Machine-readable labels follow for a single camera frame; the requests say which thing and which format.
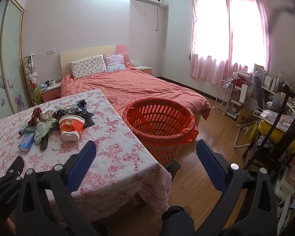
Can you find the white wire cart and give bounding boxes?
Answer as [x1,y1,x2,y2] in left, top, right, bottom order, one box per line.
[215,77,238,117]

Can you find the hanging plush toy holder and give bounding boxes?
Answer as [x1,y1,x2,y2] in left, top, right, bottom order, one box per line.
[25,54,40,89]

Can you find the bed with orange duvet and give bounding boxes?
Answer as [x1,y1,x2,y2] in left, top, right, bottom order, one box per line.
[60,64,211,128]

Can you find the green plush toy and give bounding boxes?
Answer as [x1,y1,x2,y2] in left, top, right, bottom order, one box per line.
[33,87,44,105]

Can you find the person's leg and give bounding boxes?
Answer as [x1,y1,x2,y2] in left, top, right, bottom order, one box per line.
[161,206,195,236]

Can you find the brown paper bag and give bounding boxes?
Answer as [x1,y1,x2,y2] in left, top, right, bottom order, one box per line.
[237,108,255,128]

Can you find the wardrobe with flower decals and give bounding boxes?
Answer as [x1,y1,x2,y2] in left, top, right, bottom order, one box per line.
[0,0,32,126]

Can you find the beige and pink headboard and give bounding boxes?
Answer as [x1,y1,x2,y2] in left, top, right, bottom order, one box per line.
[60,45,129,79]

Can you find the red paper cup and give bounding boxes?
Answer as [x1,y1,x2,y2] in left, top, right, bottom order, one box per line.
[58,114,86,142]

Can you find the black dotted sock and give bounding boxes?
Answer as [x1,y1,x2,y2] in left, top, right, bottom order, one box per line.
[77,109,95,129]

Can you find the white paper bag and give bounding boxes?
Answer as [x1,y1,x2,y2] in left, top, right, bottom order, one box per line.
[239,77,253,104]

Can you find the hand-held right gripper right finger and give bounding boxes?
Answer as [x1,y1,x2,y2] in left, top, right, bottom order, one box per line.
[194,139,278,236]

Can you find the blue tissue packet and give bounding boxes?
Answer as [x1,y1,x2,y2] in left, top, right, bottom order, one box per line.
[18,133,35,152]

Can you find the blue grey sock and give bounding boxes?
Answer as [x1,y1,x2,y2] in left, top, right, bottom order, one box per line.
[65,100,87,115]

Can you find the pink striped pillow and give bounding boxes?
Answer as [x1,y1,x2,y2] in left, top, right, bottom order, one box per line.
[104,53,126,73]

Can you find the pink white nightstand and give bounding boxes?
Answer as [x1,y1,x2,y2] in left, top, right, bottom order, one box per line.
[41,82,62,102]

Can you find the floral print pillow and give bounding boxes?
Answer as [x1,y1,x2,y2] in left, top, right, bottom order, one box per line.
[70,55,108,80]

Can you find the pink floral tablecloth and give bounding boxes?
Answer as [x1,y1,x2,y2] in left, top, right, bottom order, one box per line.
[0,89,172,214]

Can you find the black floral sock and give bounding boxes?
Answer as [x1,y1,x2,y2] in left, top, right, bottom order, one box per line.
[52,109,67,130]

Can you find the yellow bag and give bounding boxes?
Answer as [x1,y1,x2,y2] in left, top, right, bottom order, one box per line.
[258,119,295,148]

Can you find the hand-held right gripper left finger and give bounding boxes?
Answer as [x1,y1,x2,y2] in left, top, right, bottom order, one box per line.
[15,140,99,236]

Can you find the orange plastic basket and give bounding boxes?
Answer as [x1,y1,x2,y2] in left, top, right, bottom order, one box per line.
[122,98,199,168]

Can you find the small beige nightstand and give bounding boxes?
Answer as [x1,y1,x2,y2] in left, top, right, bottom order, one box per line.
[134,65,153,77]

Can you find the pink curtain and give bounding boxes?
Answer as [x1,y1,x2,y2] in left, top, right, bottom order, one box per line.
[187,0,272,85]

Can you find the light green sock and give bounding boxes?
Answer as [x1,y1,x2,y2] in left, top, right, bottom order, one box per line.
[34,120,55,144]

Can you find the dark wooden chair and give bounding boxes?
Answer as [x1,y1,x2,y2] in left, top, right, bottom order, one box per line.
[243,84,295,171]

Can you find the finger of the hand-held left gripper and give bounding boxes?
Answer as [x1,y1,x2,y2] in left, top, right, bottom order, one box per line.
[0,156,25,227]

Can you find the dark wooden stool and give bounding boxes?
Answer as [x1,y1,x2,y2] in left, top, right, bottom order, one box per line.
[165,159,182,176]

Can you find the grey office chair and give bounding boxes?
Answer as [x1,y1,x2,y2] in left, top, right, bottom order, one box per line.
[252,75,272,111]

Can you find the white cloth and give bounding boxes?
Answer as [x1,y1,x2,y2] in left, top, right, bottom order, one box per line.
[41,109,55,122]

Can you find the dark red sock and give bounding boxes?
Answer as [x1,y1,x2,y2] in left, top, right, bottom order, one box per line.
[28,107,44,127]

